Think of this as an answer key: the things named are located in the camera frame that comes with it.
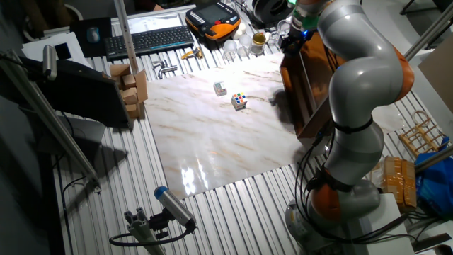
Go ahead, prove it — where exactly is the black mouse pad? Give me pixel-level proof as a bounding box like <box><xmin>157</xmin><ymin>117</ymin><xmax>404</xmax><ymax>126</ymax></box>
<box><xmin>69</xmin><ymin>16</ymin><xmax>113</xmax><ymax>58</ymax></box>

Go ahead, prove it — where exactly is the black computer keyboard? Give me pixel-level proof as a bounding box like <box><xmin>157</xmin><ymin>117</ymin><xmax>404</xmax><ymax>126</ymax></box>
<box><xmin>103</xmin><ymin>25</ymin><xmax>195</xmax><ymax>60</ymax></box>

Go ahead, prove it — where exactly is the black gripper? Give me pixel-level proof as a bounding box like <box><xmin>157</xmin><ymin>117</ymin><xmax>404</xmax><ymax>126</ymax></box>
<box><xmin>277</xmin><ymin>28</ymin><xmax>316</xmax><ymax>57</ymax></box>

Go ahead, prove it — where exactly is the chrome faucet fitting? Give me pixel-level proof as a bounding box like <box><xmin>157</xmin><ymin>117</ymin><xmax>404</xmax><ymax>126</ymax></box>
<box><xmin>151</xmin><ymin>59</ymin><xmax>179</xmax><ymax>80</ymax></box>

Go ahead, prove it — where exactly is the small black square card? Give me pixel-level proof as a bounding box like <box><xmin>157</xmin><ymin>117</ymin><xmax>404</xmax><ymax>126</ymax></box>
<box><xmin>55</xmin><ymin>42</ymin><xmax>72</xmax><ymax>60</ymax></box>

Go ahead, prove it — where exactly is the open cardboard box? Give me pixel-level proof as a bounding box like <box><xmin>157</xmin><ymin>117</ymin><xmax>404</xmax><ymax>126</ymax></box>
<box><xmin>102</xmin><ymin>63</ymin><xmax>149</xmax><ymax>120</ymax></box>

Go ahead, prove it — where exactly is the blue plastic bag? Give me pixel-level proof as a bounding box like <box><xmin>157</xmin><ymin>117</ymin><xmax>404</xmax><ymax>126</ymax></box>
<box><xmin>414</xmin><ymin>136</ymin><xmax>453</xmax><ymax>219</ymax></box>

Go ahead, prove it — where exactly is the brass valve with yellow handle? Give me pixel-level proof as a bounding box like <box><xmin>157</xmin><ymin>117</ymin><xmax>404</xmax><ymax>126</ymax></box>
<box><xmin>180</xmin><ymin>47</ymin><xmax>204</xmax><ymax>60</ymax></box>

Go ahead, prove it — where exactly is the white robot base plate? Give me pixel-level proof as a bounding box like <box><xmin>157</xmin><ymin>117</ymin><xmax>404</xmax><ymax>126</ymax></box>
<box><xmin>348</xmin><ymin>193</ymin><xmax>417</xmax><ymax>255</ymax></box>

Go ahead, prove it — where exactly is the white paper sheet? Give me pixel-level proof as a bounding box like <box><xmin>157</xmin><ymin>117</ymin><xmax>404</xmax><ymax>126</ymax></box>
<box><xmin>127</xmin><ymin>13</ymin><xmax>188</xmax><ymax>35</ymax></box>
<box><xmin>21</xmin><ymin>31</ymin><xmax>93</xmax><ymax>69</ymax></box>

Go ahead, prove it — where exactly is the brown taped package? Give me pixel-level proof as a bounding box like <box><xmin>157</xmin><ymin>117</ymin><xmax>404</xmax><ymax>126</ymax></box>
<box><xmin>369</xmin><ymin>155</ymin><xmax>418</xmax><ymax>213</ymax></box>

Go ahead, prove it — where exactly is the marble pattern table sheet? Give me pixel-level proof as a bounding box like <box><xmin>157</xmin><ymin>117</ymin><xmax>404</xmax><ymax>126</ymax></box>
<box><xmin>143</xmin><ymin>52</ymin><xmax>407</xmax><ymax>200</ymax></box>

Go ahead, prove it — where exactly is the aluminium profile post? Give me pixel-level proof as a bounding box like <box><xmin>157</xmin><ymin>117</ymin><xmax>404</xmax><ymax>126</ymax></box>
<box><xmin>113</xmin><ymin>0</ymin><xmax>139</xmax><ymax>75</ymax></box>

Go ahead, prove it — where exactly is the brown cardboard panel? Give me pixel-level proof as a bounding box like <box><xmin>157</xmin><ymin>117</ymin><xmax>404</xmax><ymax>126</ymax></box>
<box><xmin>417</xmin><ymin>35</ymin><xmax>453</xmax><ymax>114</ymax></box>

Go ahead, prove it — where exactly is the clear plastic cup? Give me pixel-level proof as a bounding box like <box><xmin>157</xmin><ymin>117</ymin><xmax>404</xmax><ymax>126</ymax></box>
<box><xmin>238</xmin><ymin>34</ymin><xmax>253</xmax><ymax>57</ymax></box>
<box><xmin>222</xmin><ymin>39</ymin><xmax>238</xmax><ymax>61</ymax></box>

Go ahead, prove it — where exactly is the white Rubik's cube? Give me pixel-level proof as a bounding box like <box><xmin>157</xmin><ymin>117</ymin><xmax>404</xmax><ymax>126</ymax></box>
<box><xmin>230</xmin><ymin>92</ymin><xmax>248</xmax><ymax>111</ymax></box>

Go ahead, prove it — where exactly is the black camera cable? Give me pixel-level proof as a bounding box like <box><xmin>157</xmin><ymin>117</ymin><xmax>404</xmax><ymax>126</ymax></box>
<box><xmin>108</xmin><ymin>226</ymin><xmax>196</xmax><ymax>248</ymax></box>

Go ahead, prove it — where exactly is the grey computer mouse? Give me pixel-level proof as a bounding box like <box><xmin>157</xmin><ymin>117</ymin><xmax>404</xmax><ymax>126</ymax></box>
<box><xmin>86</xmin><ymin>26</ymin><xmax>101</xmax><ymax>44</ymax></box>

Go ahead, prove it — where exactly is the black camera clamp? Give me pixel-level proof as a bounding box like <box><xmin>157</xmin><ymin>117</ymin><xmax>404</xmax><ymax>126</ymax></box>
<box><xmin>148</xmin><ymin>208</ymin><xmax>174</xmax><ymax>240</ymax></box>

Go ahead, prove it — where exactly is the short aluminium profile stub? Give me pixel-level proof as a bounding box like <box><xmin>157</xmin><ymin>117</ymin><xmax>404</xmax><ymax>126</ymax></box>
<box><xmin>123</xmin><ymin>207</ymin><xmax>167</xmax><ymax>255</ymax></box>

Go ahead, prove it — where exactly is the glass jar with gold lid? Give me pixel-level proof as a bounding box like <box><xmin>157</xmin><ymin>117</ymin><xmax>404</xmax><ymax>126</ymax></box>
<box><xmin>250</xmin><ymin>32</ymin><xmax>267</xmax><ymax>56</ymax></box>

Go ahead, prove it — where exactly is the black tilted flat panel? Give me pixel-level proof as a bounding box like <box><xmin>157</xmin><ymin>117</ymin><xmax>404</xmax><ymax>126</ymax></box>
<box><xmin>0</xmin><ymin>52</ymin><xmax>134</xmax><ymax>130</ymax></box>

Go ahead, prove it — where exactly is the clear glass mug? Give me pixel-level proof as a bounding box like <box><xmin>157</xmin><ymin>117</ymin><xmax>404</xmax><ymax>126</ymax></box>
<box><xmin>275</xmin><ymin>19</ymin><xmax>293</xmax><ymax>40</ymax></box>

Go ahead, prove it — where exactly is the silver camera with blue cap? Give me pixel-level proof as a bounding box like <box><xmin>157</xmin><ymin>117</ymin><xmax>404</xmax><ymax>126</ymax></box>
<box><xmin>154</xmin><ymin>186</ymin><xmax>197</xmax><ymax>231</ymax></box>

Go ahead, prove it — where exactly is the light wooden rack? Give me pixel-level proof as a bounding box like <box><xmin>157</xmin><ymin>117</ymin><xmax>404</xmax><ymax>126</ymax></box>
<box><xmin>398</xmin><ymin>110</ymin><xmax>449</xmax><ymax>157</ymax></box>

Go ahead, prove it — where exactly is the orange and black teach pendant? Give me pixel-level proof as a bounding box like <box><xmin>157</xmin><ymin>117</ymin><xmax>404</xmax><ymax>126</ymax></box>
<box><xmin>185</xmin><ymin>1</ymin><xmax>241</xmax><ymax>42</ymax></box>

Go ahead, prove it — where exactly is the black office chair base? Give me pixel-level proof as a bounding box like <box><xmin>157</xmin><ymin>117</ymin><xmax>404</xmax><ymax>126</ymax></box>
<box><xmin>399</xmin><ymin>0</ymin><xmax>453</xmax><ymax>17</ymax></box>

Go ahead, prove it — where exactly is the black filament spool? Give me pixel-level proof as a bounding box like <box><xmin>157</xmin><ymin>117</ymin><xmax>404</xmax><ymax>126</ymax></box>
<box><xmin>251</xmin><ymin>0</ymin><xmax>297</xmax><ymax>26</ymax></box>

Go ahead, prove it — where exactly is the small brown cardboard block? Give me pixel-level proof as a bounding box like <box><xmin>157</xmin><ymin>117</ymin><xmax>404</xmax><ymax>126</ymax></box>
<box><xmin>125</xmin><ymin>103</ymin><xmax>141</xmax><ymax>120</ymax></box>
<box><xmin>122</xmin><ymin>88</ymin><xmax>139</xmax><ymax>106</ymax></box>
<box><xmin>122</xmin><ymin>74</ymin><xmax>137</xmax><ymax>90</ymax></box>

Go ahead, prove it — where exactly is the plain silver cylindrical camera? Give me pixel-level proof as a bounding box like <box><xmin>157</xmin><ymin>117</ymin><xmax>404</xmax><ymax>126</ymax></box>
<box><xmin>42</xmin><ymin>44</ymin><xmax>58</xmax><ymax>81</ymax></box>

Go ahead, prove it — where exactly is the long aluminium profile beam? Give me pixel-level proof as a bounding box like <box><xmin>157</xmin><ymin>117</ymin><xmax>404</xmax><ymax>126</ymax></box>
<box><xmin>0</xmin><ymin>49</ymin><xmax>102</xmax><ymax>194</ymax></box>
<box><xmin>413</xmin><ymin>144</ymin><xmax>453</xmax><ymax>175</ymax></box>
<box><xmin>403</xmin><ymin>1</ymin><xmax>453</xmax><ymax>63</ymax></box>

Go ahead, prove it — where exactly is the dark brown wooden shelf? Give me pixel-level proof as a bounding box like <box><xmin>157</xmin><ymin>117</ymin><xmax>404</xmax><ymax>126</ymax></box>
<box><xmin>279</xmin><ymin>32</ymin><xmax>341</xmax><ymax>149</ymax></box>

